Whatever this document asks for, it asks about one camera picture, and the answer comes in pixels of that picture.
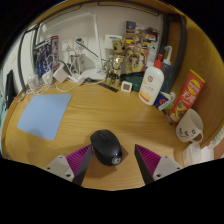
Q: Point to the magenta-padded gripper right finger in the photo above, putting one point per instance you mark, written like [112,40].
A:
[163,165]

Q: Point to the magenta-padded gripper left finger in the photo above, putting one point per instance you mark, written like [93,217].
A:
[63,165]

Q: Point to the black computer mouse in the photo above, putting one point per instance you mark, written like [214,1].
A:
[106,146]

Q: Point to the light blue mouse pad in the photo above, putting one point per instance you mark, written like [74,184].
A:
[43,115]

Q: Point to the white tissue packet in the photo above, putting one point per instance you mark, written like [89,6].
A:
[192,154]

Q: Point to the white printed mug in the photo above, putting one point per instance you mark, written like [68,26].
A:
[188,128]

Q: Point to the red chips tube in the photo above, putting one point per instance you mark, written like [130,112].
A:
[186,96]

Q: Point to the white red-capped lotion bottle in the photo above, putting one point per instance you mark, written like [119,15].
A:
[151,85]

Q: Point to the small white desk clock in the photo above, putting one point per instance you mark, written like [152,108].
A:
[126,86]

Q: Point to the white power strip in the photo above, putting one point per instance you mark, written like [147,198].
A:
[77,79]

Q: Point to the dark green box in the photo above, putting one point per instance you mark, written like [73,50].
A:
[136,81]

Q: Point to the white plug charger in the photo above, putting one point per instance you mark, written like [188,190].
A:
[47,78]

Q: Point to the clear plastic jar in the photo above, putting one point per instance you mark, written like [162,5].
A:
[33,81]

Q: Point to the flat black strip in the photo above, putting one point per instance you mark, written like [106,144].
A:
[108,87]

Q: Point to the white adapter block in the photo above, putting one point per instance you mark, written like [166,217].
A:
[60,73]

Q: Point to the black hanging pouch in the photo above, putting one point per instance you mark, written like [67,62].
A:
[10,88]

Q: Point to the dark white-nozzle spray bottle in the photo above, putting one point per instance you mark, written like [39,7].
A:
[167,71]

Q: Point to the blue robot model box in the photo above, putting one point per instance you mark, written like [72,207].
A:
[45,55]

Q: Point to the brown tree figure toy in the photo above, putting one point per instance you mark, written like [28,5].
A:
[116,63]

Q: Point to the grey metal desk frame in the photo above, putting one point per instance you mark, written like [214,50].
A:
[182,50]

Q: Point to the white wall socket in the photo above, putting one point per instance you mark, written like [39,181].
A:
[67,45]
[83,43]

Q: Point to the white blue-marked wall plate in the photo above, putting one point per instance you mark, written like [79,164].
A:
[112,40]

